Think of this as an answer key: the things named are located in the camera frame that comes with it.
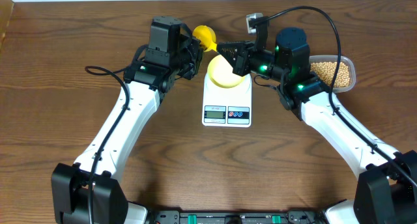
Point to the pale yellow bowl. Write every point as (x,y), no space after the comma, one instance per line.
(220,72)

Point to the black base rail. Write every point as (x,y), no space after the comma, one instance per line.
(176,217)

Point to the clear plastic container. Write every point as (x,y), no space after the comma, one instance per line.
(325,65)

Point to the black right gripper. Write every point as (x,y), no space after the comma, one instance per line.
(244,51)

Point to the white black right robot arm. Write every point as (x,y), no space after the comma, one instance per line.
(386,187)

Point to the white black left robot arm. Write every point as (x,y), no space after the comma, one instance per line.
(89,190)

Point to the white digital kitchen scale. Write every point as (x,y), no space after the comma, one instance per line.
(231,107)

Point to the yellow plastic scoop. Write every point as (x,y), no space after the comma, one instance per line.
(206,37)

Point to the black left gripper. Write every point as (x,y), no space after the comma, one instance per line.
(196,52)

